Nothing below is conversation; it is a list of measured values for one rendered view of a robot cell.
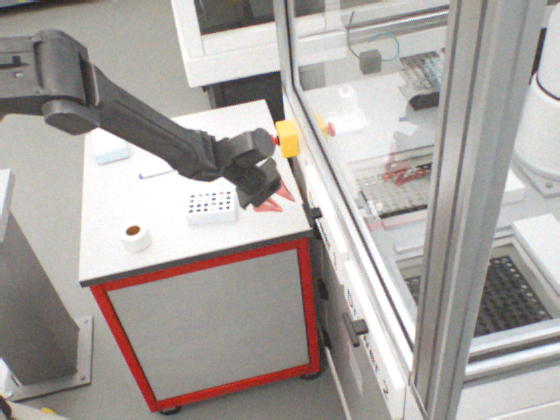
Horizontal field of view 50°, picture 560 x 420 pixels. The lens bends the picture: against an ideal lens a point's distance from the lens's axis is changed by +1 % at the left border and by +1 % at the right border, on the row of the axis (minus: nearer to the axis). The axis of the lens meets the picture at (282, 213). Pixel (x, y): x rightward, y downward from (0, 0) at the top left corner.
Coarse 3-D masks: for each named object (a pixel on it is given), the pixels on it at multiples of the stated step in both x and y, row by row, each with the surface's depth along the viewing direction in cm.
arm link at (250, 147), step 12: (204, 132) 107; (252, 132) 104; (264, 132) 107; (216, 144) 108; (228, 144) 106; (240, 144) 104; (252, 144) 103; (264, 144) 106; (216, 156) 107; (228, 156) 106; (240, 156) 105; (252, 156) 105; (264, 156) 105; (204, 180) 107
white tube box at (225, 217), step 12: (204, 192) 156; (216, 192) 155; (228, 192) 155; (192, 204) 153; (204, 204) 152; (216, 204) 152; (228, 204) 151; (192, 216) 150; (204, 216) 150; (216, 216) 151; (228, 216) 151
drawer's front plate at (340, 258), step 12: (312, 168) 138; (312, 180) 135; (312, 192) 137; (324, 204) 129; (324, 216) 127; (324, 228) 131; (336, 228) 123; (324, 240) 135; (336, 240) 121; (336, 252) 122; (336, 264) 126
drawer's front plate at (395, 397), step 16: (352, 272) 114; (352, 288) 114; (352, 304) 117; (368, 304) 108; (368, 320) 106; (368, 336) 108; (384, 336) 103; (368, 352) 112; (384, 352) 101; (384, 368) 101; (384, 384) 104; (400, 384) 96; (400, 400) 99; (400, 416) 102
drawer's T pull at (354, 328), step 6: (348, 318) 108; (348, 324) 107; (354, 324) 107; (360, 324) 107; (366, 324) 107; (348, 330) 107; (354, 330) 107; (360, 330) 106; (366, 330) 106; (354, 336) 106; (354, 342) 105
